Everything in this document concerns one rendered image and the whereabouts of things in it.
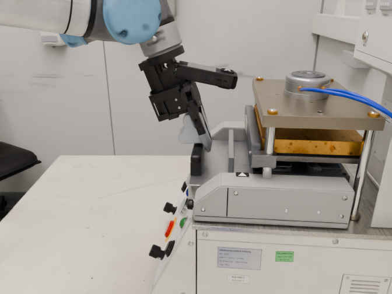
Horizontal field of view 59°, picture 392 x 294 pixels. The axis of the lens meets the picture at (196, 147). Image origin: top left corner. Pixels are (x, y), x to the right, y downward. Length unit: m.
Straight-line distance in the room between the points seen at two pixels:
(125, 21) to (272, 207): 0.35
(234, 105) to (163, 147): 0.52
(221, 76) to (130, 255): 0.44
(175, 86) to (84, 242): 0.44
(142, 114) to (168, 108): 1.48
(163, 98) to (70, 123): 1.65
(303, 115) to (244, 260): 0.26
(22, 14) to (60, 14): 0.04
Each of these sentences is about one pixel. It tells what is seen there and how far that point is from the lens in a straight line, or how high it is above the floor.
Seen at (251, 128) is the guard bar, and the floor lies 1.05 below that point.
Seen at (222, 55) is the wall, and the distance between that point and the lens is 2.03.
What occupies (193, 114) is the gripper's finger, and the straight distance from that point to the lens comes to 0.63.
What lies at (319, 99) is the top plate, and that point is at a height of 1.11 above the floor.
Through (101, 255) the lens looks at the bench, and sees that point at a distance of 0.83.
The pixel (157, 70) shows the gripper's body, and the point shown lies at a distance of 0.65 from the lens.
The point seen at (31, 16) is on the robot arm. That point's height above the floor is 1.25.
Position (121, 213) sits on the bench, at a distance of 0.96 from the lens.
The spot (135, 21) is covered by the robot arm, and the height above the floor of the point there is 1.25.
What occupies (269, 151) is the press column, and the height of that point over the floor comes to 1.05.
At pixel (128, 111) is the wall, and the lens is 2.13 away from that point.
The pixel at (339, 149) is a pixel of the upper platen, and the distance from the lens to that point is 0.62.
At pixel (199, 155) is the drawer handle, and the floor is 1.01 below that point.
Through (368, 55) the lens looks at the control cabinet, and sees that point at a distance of 0.77.
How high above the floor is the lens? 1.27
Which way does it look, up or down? 23 degrees down
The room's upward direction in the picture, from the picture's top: straight up
